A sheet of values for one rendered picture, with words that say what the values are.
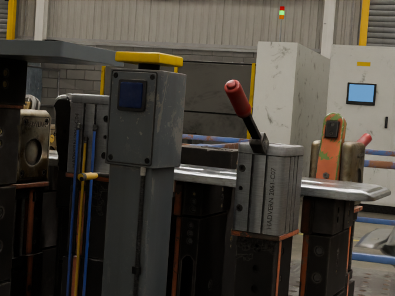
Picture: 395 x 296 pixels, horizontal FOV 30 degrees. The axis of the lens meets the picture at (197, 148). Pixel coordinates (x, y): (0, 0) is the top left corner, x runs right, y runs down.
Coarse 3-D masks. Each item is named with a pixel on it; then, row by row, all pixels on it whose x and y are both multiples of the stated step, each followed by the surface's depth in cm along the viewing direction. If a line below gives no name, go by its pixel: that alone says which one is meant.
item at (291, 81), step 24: (264, 48) 918; (288, 48) 908; (264, 72) 919; (288, 72) 908; (312, 72) 1005; (264, 96) 920; (288, 96) 909; (312, 96) 1019; (264, 120) 920; (288, 120) 910; (312, 120) 1033
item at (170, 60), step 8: (120, 56) 85; (128, 56) 85; (136, 56) 84; (144, 56) 84; (152, 56) 84; (160, 56) 83; (168, 56) 85; (176, 56) 87; (136, 64) 89; (144, 64) 86; (152, 64) 86; (160, 64) 85; (168, 64) 85; (176, 64) 87
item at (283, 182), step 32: (256, 160) 95; (288, 160) 95; (256, 192) 95; (288, 192) 96; (256, 224) 95; (288, 224) 97; (256, 256) 96; (288, 256) 100; (256, 288) 97; (288, 288) 101
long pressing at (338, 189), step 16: (176, 176) 113; (192, 176) 112; (208, 176) 111; (224, 176) 110; (304, 192) 104; (320, 192) 103; (336, 192) 102; (352, 192) 102; (368, 192) 106; (384, 192) 110
